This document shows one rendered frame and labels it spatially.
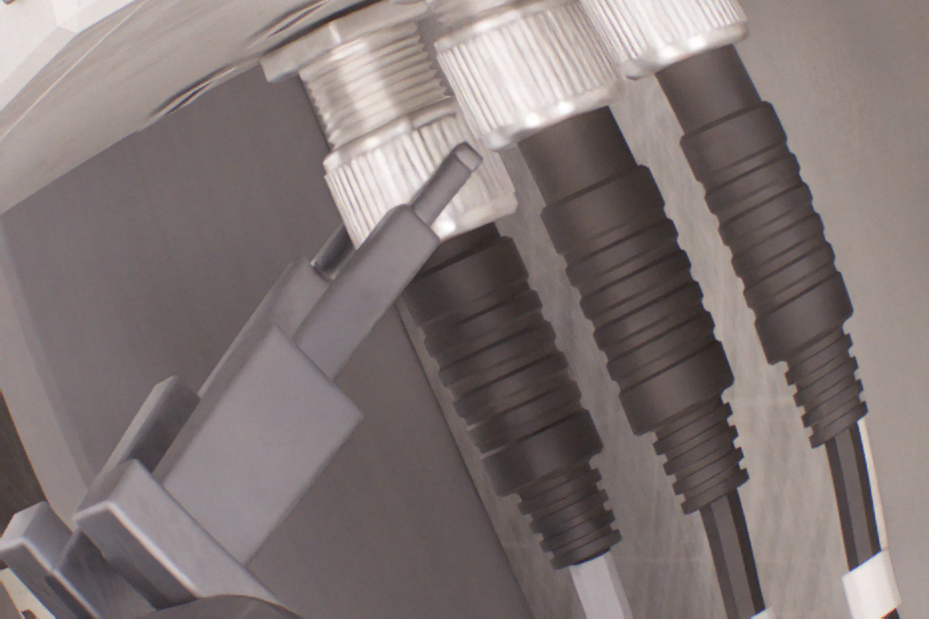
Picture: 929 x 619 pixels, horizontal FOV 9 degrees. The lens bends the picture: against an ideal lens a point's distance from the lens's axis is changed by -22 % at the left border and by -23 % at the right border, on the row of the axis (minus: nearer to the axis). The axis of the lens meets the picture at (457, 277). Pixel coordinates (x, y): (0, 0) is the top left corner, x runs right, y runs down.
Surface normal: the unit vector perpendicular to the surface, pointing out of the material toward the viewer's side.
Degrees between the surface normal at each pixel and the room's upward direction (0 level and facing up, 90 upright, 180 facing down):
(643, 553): 90
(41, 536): 44
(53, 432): 90
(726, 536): 51
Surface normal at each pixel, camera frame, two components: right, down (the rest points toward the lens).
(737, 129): 0.07, -0.06
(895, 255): -0.84, 0.38
